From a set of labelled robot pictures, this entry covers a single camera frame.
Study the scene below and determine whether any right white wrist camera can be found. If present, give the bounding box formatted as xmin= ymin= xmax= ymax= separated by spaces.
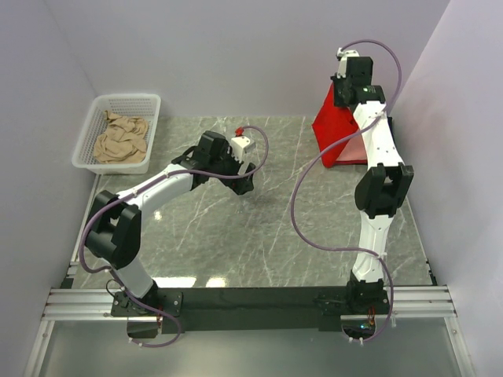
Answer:
xmin=336 ymin=48 xmax=360 ymax=79

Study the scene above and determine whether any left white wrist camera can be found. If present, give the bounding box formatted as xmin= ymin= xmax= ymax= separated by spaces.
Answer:
xmin=229 ymin=136 xmax=255 ymax=163

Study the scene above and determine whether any dark red folded t shirt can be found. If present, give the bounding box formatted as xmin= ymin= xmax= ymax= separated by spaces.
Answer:
xmin=332 ymin=160 xmax=368 ymax=167

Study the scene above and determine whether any pink folded t shirt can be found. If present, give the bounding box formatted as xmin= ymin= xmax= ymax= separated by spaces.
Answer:
xmin=336 ymin=137 xmax=367 ymax=161

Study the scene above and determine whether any black folded t shirt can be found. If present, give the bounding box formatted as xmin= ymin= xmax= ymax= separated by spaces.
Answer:
xmin=387 ymin=116 xmax=394 ymax=135

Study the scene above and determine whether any aluminium rail frame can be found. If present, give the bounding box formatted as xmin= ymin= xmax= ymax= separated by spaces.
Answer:
xmin=23 ymin=174 xmax=472 ymax=377

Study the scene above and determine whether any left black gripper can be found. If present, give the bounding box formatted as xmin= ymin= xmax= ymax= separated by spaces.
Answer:
xmin=210 ymin=143 xmax=255 ymax=195

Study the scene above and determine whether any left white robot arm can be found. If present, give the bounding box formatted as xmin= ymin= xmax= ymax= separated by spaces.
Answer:
xmin=83 ymin=131 xmax=255 ymax=316

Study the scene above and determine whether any beige crumpled t shirt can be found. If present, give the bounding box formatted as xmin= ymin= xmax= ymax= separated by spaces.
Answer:
xmin=94 ymin=111 xmax=149 ymax=164

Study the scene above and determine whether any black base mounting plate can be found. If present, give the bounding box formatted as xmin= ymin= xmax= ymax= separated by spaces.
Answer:
xmin=111 ymin=284 xmax=394 ymax=334

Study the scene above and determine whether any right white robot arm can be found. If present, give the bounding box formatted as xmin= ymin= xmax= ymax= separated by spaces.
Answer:
xmin=332 ymin=50 xmax=414 ymax=313

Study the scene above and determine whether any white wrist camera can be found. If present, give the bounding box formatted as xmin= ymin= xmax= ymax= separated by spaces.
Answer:
xmin=229 ymin=136 xmax=255 ymax=163
xmin=336 ymin=48 xmax=360 ymax=79

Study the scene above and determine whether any white plastic basket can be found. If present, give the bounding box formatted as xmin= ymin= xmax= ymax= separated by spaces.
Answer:
xmin=72 ymin=93 xmax=161 ymax=174

